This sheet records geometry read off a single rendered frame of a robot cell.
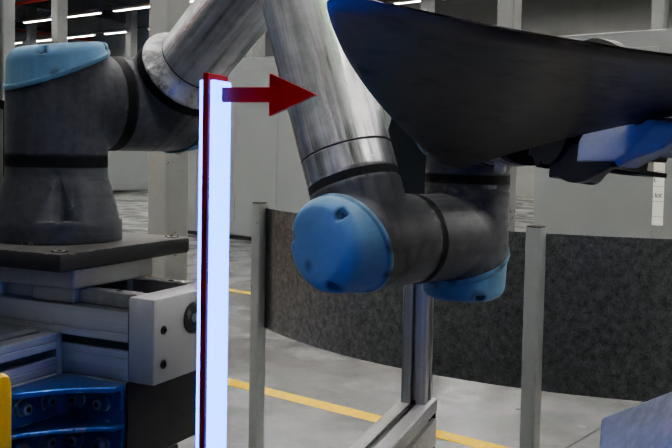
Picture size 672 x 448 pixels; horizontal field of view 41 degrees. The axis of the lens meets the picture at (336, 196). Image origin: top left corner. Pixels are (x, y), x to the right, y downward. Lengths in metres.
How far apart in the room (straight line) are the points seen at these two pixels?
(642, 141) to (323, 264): 0.25
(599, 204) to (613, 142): 6.35
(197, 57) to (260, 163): 9.82
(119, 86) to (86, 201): 0.14
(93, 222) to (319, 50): 0.42
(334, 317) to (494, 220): 1.90
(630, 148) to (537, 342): 1.77
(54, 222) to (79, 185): 0.05
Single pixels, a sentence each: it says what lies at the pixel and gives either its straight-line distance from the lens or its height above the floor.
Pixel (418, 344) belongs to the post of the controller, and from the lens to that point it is 1.03.
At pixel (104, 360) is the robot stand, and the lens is 0.98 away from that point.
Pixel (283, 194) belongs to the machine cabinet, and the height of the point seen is 0.60.
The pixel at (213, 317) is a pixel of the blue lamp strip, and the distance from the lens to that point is 0.52.
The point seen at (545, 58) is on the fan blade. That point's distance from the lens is 0.42.
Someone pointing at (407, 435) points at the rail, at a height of 0.85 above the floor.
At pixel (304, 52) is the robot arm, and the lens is 0.71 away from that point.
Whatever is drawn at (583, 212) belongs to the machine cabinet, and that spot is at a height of 0.71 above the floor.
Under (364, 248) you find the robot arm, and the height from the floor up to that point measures 1.08.
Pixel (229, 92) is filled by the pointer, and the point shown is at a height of 1.18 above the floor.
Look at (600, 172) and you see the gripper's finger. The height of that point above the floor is 1.14.
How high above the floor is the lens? 1.15
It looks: 3 degrees down
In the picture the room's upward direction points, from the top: 1 degrees clockwise
